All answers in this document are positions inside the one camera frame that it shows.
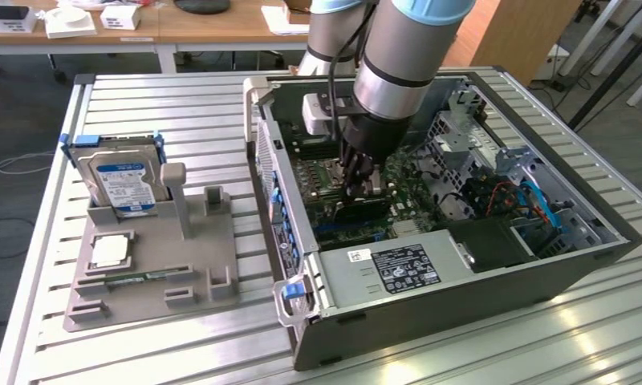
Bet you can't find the green RAM stick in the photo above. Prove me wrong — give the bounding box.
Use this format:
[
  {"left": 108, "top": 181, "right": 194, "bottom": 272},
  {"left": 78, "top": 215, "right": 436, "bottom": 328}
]
[{"left": 104, "top": 270, "right": 174, "bottom": 286}]

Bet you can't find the white floor cable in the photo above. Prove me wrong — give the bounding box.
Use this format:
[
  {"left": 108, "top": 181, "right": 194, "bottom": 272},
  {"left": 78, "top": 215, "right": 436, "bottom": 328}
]
[{"left": 0, "top": 148, "right": 57, "bottom": 174}]

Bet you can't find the open dark grey PC case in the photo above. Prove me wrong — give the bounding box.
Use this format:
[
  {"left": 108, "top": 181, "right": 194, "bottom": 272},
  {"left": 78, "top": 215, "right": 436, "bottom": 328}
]
[{"left": 242, "top": 71, "right": 642, "bottom": 372}]

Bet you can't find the grey power supply with label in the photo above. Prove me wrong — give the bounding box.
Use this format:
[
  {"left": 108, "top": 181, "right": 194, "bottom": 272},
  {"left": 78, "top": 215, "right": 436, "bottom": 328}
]
[{"left": 317, "top": 230, "right": 478, "bottom": 310}]

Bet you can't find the brown cardboard box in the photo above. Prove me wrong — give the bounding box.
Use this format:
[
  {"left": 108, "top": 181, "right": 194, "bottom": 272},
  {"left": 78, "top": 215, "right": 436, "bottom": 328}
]
[{"left": 283, "top": 0, "right": 312, "bottom": 25}]

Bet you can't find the white box with printed label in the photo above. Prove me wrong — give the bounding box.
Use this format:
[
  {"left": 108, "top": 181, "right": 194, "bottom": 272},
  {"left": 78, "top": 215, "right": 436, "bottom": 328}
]
[{"left": 0, "top": 6, "right": 38, "bottom": 34}]

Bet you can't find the blue wire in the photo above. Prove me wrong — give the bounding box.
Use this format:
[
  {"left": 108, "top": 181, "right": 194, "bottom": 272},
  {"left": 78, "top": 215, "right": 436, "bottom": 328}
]
[{"left": 518, "top": 180, "right": 566, "bottom": 232}]

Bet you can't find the silver chipset heatsink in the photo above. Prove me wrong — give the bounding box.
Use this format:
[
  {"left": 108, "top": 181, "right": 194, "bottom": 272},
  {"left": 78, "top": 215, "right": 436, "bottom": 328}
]
[{"left": 389, "top": 222, "right": 427, "bottom": 237}]

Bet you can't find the CPU socket with metal cover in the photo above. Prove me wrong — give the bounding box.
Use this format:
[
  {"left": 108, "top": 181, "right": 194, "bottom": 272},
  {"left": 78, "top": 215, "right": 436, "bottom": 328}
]
[{"left": 320, "top": 158, "right": 353, "bottom": 189}]

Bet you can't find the wooden desk with white frame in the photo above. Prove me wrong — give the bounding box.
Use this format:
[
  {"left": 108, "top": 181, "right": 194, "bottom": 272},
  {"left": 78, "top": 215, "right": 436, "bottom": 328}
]
[{"left": 0, "top": 0, "right": 375, "bottom": 75}]

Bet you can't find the black slanted pole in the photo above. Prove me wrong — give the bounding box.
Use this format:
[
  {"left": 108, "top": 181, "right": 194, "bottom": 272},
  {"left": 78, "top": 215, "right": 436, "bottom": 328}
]
[{"left": 566, "top": 0, "right": 642, "bottom": 130}]

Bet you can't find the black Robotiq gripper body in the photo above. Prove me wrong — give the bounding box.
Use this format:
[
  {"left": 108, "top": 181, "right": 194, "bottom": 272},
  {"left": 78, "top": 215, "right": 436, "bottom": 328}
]
[{"left": 340, "top": 114, "right": 407, "bottom": 164}]

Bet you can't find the black plastic shroud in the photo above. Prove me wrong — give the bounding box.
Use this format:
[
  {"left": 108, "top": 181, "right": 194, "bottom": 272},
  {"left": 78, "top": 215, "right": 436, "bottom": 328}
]
[{"left": 445, "top": 216, "right": 542, "bottom": 274}]

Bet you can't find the green motherboard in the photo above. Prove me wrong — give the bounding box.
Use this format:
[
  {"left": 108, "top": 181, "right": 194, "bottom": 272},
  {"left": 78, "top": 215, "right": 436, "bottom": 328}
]
[{"left": 280, "top": 122, "right": 444, "bottom": 252}]

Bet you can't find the wooden cabinet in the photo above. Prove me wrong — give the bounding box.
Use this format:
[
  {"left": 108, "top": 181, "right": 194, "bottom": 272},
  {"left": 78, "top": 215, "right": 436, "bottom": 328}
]
[{"left": 443, "top": 0, "right": 584, "bottom": 85}]

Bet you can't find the white paper stack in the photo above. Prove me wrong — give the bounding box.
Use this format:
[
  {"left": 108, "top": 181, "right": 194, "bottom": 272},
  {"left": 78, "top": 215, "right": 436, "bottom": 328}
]
[{"left": 260, "top": 6, "right": 311, "bottom": 36}]

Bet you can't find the red wire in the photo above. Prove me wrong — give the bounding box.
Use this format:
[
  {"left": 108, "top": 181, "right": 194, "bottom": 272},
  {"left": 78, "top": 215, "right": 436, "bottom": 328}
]
[{"left": 486, "top": 182, "right": 520, "bottom": 217}]

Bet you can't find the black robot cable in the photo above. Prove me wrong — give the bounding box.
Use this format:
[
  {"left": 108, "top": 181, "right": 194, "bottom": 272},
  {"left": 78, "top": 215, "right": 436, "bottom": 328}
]
[{"left": 327, "top": 0, "right": 380, "bottom": 141}]

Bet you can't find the metal disk bay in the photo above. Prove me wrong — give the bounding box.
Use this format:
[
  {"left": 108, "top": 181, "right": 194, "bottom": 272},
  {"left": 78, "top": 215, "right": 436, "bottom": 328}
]
[{"left": 494, "top": 148, "right": 622, "bottom": 257}]

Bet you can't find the small white carton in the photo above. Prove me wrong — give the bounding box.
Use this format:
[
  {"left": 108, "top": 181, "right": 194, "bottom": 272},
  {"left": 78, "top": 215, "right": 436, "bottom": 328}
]
[{"left": 100, "top": 4, "right": 142, "bottom": 30}]

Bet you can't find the hard disk with blue label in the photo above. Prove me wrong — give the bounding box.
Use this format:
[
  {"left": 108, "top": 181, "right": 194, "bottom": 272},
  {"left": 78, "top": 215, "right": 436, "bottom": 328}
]
[{"left": 67, "top": 138, "right": 158, "bottom": 214}]

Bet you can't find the silver CPU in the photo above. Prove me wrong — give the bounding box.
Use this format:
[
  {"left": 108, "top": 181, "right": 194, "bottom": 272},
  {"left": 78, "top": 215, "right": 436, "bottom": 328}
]
[{"left": 90, "top": 237, "right": 132, "bottom": 268}]

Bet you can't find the black round pad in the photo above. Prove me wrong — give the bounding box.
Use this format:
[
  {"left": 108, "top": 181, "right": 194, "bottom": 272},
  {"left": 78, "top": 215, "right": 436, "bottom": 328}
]
[{"left": 173, "top": 0, "right": 230, "bottom": 15}]

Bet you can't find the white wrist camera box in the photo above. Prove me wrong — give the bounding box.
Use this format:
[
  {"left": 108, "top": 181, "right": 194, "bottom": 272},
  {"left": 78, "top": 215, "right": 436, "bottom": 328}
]
[{"left": 300, "top": 93, "right": 360, "bottom": 136}]

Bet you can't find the blue disk carrier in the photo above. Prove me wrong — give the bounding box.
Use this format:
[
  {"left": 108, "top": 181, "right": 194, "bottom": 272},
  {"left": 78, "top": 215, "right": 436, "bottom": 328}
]
[{"left": 57, "top": 130, "right": 165, "bottom": 201}]

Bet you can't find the white table frame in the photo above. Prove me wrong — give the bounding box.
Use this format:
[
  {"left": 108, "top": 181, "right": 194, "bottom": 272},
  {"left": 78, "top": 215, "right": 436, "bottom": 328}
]
[{"left": 558, "top": 0, "right": 642, "bottom": 107}]

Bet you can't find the graphics card with black fan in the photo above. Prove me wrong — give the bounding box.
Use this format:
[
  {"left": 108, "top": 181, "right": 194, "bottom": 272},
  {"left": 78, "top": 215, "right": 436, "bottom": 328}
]
[{"left": 304, "top": 194, "right": 396, "bottom": 237}]

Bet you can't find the white floor unit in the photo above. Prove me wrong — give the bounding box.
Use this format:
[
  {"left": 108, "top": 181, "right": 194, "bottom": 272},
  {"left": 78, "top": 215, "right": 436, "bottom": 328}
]
[{"left": 534, "top": 43, "right": 571, "bottom": 83}]

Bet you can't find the grey parts rack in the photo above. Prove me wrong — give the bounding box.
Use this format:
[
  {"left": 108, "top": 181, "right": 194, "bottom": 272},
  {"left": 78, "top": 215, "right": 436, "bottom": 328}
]
[{"left": 62, "top": 162, "right": 241, "bottom": 333}]

